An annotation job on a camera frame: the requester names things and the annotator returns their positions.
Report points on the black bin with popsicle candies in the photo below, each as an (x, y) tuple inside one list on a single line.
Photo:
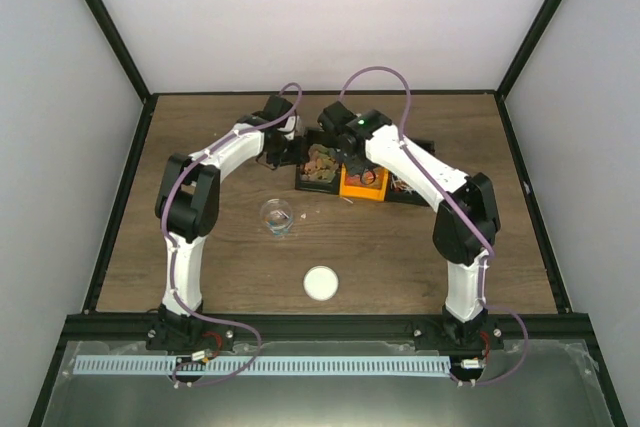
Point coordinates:
[(320, 167)]

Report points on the yellow bin with star candies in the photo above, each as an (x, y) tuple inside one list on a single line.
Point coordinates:
[(370, 185)]

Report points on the clear plastic cup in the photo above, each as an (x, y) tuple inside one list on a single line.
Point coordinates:
[(277, 216)]

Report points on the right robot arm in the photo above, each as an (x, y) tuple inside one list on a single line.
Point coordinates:
[(467, 219)]

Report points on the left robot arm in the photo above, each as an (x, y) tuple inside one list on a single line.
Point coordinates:
[(188, 204)]

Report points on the white round lid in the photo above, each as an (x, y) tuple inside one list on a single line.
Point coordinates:
[(320, 283)]

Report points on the black frame base bar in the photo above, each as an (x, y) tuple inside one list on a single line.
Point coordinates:
[(426, 332)]

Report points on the light blue slotted rail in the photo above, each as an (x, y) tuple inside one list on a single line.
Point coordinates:
[(165, 365)]

